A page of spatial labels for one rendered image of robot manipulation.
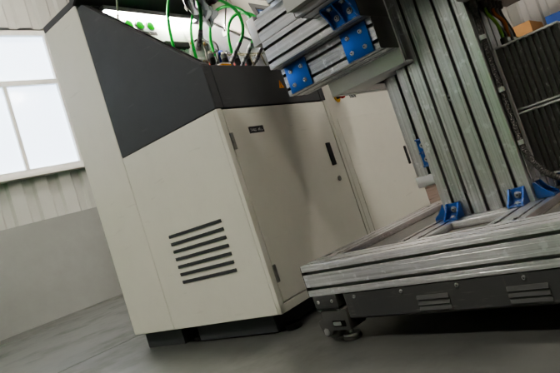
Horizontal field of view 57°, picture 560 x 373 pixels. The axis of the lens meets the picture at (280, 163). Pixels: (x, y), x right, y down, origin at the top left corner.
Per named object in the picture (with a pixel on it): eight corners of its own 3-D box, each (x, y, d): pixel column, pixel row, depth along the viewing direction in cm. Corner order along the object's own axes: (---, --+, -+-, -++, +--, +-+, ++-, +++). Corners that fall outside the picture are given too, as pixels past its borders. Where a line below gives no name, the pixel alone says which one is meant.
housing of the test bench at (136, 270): (179, 346, 203) (72, -3, 213) (139, 351, 220) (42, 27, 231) (352, 251, 313) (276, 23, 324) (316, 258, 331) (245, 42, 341)
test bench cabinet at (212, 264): (288, 335, 167) (215, 108, 173) (179, 347, 203) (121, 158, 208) (383, 270, 223) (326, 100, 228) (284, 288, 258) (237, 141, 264)
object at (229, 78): (224, 107, 176) (210, 64, 177) (215, 111, 179) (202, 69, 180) (321, 100, 225) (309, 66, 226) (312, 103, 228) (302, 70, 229)
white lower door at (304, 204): (284, 301, 170) (222, 108, 174) (279, 302, 171) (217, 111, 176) (373, 249, 221) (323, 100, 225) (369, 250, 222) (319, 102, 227)
